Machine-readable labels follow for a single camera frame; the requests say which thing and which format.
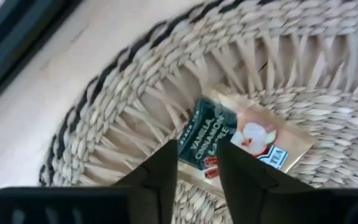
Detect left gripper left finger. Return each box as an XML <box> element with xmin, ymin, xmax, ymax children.
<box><xmin>113</xmin><ymin>139</ymin><xmax>179</xmax><ymax>224</ymax></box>

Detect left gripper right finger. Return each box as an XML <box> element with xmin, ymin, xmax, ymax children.
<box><xmin>218</xmin><ymin>138</ymin><xmax>314</xmax><ymax>224</ymax></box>

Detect beige tea packet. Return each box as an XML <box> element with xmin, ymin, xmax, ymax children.
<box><xmin>177</xmin><ymin>90</ymin><xmax>318</xmax><ymax>187</ymax></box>

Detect round woven placemat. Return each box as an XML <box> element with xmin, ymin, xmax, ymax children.
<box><xmin>37</xmin><ymin>0</ymin><xmax>358</xmax><ymax>224</ymax></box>

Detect black metal table frame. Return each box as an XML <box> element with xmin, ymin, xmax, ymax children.
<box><xmin>0</xmin><ymin>0</ymin><xmax>83</xmax><ymax>116</ymax></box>

